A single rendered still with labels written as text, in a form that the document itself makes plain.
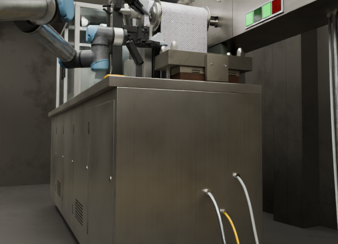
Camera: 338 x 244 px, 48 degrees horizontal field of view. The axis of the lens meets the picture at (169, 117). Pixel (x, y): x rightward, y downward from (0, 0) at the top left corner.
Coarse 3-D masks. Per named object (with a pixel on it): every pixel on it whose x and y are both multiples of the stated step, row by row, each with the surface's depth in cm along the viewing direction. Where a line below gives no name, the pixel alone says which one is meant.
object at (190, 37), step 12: (168, 24) 174; (180, 24) 176; (168, 36) 173; (180, 36) 176; (192, 36) 178; (204, 36) 181; (168, 48) 173; (180, 48) 175; (192, 48) 178; (204, 48) 180
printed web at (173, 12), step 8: (152, 0) 201; (168, 8) 174; (176, 8) 176; (184, 8) 178; (192, 8) 180; (200, 8) 183; (144, 16) 195; (168, 16) 174; (176, 16) 175; (184, 16) 177; (192, 16) 179; (200, 16) 180; (136, 24) 208; (144, 24) 195; (192, 24) 178; (200, 24) 180; (152, 32) 183; (160, 32) 185; (136, 72) 207
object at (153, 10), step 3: (150, 9) 178; (153, 9) 174; (150, 12) 178; (153, 12) 174; (150, 15) 178; (153, 15) 174; (150, 18) 178; (153, 18) 175; (150, 21) 178; (153, 21) 176
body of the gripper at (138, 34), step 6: (126, 30) 163; (132, 30) 165; (138, 30) 165; (144, 30) 167; (126, 36) 162; (132, 36) 166; (138, 36) 164; (144, 36) 167; (126, 42) 163; (138, 42) 165
